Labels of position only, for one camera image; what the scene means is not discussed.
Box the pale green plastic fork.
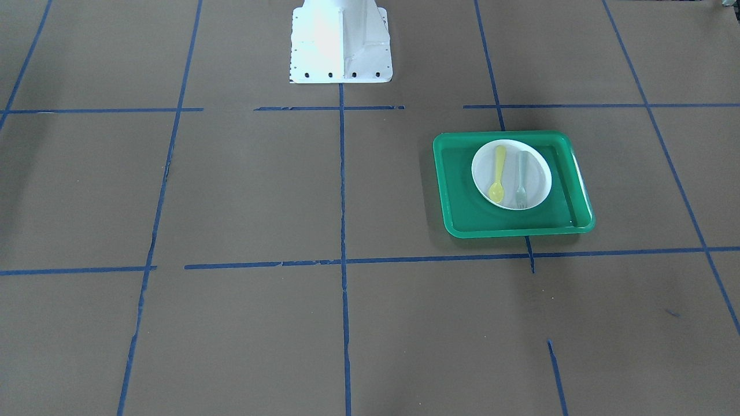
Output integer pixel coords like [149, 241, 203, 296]
[515, 151, 528, 210]

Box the yellow plastic spoon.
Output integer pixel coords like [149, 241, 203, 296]
[488, 146, 507, 205]

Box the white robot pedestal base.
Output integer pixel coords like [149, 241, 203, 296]
[289, 1, 394, 84]

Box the white round plate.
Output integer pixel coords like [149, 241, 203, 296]
[471, 139, 552, 211]

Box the green plastic tray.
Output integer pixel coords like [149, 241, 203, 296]
[433, 130, 595, 239]

